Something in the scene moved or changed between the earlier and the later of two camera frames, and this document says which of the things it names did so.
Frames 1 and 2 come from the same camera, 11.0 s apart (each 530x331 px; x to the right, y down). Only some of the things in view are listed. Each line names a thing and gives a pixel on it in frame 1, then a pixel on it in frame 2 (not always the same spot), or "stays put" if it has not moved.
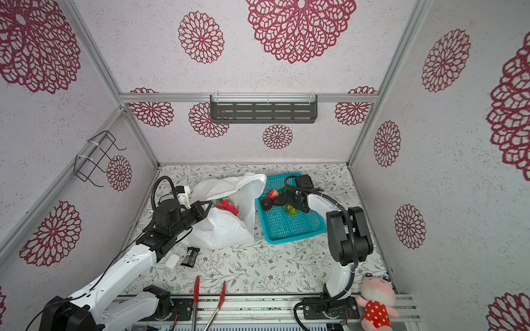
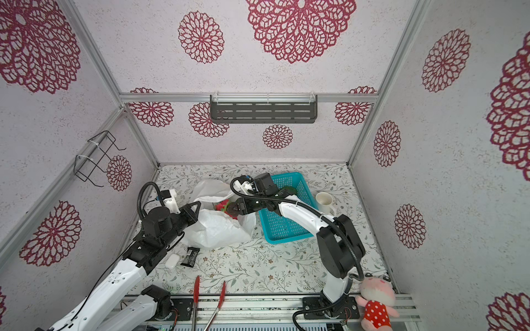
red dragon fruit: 226,204 stays put
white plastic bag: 221,229 stays put
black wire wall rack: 98,147 stays put
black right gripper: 289,196 → 244,203
